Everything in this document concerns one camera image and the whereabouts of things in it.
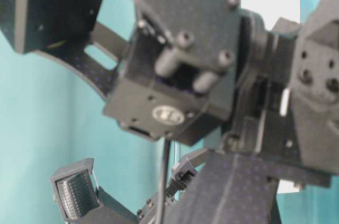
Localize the black camera cable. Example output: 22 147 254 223
156 140 172 224

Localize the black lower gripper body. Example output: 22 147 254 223
137 148 208 223

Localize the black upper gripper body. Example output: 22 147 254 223
220 0 338 187

